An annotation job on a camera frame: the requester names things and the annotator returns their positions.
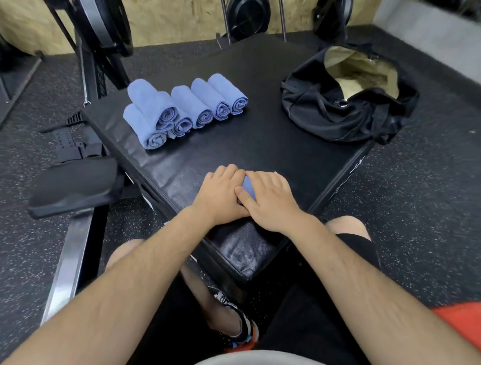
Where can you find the person's left hand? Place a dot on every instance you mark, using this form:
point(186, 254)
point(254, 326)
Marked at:
point(216, 201)

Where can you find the person's right hand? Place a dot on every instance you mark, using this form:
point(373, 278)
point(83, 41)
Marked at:
point(276, 206)

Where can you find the person's left little finger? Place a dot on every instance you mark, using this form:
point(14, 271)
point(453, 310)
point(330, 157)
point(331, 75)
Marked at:
point(209, 177)

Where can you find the person's left middle finger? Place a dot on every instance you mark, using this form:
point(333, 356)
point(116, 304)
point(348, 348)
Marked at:
point(230, 171)

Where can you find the person's right middle finger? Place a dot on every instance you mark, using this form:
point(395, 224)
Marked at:
point(265, 178)

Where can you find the person's right little finger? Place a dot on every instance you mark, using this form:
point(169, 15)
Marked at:
point(286, 187)

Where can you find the person's right thumb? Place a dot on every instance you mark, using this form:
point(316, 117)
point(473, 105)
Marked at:
point(246, 199)

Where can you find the blue hand towel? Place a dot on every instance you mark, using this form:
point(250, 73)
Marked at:
point(248, 188)

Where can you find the person's right forearm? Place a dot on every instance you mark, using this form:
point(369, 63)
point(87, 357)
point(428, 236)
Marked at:
point(360, 289)

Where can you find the person's left forearm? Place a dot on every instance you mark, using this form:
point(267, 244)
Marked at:
point(124, 285)

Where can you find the black padded plyo box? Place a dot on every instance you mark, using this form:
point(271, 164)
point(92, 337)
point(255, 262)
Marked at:
point(255, 131)

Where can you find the person's right leg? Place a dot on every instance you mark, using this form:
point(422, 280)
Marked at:
point(346, 225)

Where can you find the person's leg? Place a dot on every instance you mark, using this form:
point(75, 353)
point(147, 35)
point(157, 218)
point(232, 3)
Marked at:
point(210, 300)
point(346, 225)

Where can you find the row of blue towel rolls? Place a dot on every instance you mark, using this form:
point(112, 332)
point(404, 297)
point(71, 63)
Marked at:
point(195, 107)

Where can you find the black duffel bag beige lining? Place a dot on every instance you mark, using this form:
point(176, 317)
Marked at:
point(327, 109)

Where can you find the person's left leg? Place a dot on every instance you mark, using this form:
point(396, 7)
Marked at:
point(210, 300)

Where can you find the black white orange sneaker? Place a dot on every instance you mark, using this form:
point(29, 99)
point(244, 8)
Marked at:
point(246, 327)

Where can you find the black rowing machine footrest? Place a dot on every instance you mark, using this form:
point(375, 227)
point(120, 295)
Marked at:
point(77, 144)

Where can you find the black shorts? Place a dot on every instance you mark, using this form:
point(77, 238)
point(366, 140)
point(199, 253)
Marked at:
point(319, 319)

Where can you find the black weight plate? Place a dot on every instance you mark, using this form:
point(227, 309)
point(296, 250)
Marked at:
point(330, 15)
point(248, 15)

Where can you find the black rowing machine flywheel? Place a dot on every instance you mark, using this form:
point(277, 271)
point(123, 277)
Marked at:
point(107, 26)

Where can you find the orange shirt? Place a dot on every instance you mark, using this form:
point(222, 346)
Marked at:
point(460, 319)

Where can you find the metal rack post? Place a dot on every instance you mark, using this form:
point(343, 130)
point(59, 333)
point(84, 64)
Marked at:
point(282, 18)
point(226, 18)

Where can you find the silver rowing machine rail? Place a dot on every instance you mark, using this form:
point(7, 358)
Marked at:
point(71, 259)

